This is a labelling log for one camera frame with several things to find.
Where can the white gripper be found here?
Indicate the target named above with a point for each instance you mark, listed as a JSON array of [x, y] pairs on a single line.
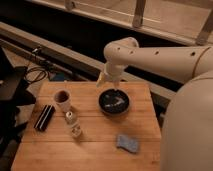
[[111, 73]]

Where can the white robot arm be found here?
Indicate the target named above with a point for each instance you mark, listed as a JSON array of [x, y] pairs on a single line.
[[187, 133]]

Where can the black bowl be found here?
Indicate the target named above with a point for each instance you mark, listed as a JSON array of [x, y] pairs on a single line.
[[113, 102]]

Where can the white paper cup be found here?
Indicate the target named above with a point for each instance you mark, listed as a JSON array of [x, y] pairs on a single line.
[[62, 99]]

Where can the blue sponge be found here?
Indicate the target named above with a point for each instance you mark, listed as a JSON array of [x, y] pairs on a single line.
[[127, 143]]

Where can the black rectangular box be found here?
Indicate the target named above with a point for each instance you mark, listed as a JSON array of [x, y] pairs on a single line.
[[44, 118]]

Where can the dark equipment on left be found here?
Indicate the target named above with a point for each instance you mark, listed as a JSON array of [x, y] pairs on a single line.
[[13, 93]]

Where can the metal rail beam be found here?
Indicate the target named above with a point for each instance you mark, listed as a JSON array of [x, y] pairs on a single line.
[[22, 43]]

